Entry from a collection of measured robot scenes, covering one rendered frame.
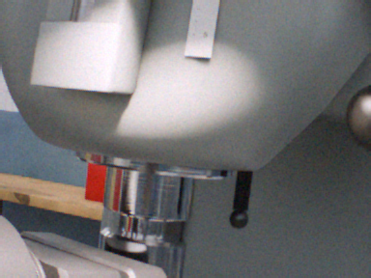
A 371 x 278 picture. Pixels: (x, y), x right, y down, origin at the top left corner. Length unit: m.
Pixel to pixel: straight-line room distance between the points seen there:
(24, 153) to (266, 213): 4.38
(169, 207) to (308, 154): 0.39
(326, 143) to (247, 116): 0.44
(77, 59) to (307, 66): 0.11
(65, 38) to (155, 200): 0.13
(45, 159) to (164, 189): 4.68
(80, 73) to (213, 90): 0.07
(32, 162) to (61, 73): 4.81
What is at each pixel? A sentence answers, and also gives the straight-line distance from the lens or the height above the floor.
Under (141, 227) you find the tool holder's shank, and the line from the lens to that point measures 0.55.
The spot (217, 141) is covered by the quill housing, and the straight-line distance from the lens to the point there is 0.48.
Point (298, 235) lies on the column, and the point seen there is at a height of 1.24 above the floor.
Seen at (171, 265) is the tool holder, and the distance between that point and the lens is 0.55.
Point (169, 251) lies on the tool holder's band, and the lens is 0.55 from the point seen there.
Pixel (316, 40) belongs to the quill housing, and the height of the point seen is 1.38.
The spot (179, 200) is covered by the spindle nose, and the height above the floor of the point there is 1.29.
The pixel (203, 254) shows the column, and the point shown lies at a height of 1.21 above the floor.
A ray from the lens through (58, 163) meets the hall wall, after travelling 5.18.
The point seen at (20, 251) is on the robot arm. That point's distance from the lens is 0.46.
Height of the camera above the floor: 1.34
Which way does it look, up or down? 3 degrees down
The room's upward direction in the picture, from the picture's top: 7 degrees clockwise
